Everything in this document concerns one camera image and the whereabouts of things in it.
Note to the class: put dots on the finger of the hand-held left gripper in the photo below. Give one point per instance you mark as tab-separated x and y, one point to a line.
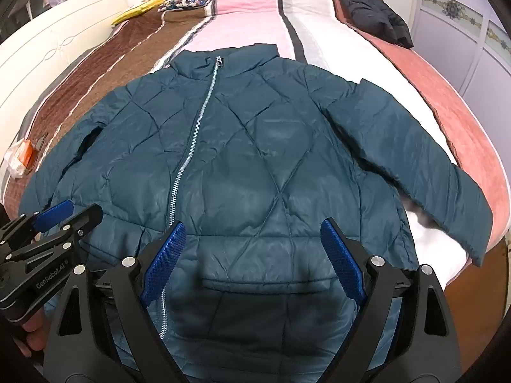
54	211
82	218

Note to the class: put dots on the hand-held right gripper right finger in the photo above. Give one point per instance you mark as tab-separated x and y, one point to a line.
339	259

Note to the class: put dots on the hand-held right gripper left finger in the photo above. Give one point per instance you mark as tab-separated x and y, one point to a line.
167	261

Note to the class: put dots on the teal quilted jacket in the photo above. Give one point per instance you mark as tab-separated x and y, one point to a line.
247	147

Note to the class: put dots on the person's left hand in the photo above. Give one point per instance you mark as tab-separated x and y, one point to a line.
32	335

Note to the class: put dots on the orange packet in plastic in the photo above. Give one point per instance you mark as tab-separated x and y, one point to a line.
26	153

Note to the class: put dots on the dark phone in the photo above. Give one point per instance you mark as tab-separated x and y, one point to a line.
42	139

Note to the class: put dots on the white headboard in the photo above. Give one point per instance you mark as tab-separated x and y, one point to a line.
48	48

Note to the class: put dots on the yellow pillow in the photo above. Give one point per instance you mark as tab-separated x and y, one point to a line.
139	10

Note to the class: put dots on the lilac flowered wardrobe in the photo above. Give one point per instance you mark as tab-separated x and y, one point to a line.
451	48

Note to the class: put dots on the black puffer jacket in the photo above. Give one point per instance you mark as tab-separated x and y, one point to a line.
367	8

